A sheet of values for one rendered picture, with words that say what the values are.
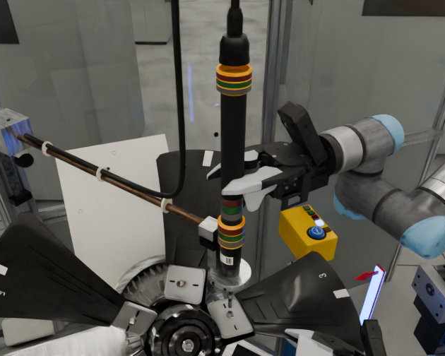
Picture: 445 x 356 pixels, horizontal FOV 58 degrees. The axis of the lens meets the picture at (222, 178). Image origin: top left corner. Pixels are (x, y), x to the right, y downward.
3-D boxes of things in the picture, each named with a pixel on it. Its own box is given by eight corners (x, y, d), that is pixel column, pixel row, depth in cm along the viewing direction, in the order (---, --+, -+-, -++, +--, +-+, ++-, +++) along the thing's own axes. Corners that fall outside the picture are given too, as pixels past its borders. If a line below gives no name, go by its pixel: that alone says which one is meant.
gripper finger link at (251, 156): (208, 204, 60) (263, 191, 63) (208, 171, 57) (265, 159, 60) (201, 192, 63) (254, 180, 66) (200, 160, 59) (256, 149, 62)
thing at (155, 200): (18, 140, 90) (15, 135, 90) (23, 138, 91) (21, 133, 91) (210, 233, 65) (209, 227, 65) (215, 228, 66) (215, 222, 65)
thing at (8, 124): (-14, 146, 95) (-27, 114, 90) (13, 135, 100) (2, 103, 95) (10, 159, 91) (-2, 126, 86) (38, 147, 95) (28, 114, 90)
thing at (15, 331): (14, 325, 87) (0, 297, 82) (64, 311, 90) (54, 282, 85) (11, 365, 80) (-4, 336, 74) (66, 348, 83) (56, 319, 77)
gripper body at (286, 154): (279, 214, 61) (337, 190, 66) (285, 167, 56) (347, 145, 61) (251, 188, 67) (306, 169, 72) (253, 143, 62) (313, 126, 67)
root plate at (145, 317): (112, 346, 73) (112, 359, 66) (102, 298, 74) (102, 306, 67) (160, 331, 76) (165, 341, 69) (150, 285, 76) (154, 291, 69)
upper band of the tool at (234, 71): (209, 92, 49) (209, 69, 48) (229, 81, 52) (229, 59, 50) (239, 100, 47) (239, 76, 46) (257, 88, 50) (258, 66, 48)
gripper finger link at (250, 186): (234, 229, 56) (280, 203, 61) (236, 195, 52) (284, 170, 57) (220, 217, 58) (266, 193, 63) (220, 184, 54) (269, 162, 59)
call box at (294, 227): (277, 236, 126) (280, 210, 120) (305, 228, 129) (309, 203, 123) (302, 272, 114) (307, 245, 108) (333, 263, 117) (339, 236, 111)
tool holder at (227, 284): (192, 274, 69) (190, 232, 63) (216, 250, 74) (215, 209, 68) (236, 298, 65) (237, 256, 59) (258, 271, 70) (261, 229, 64)
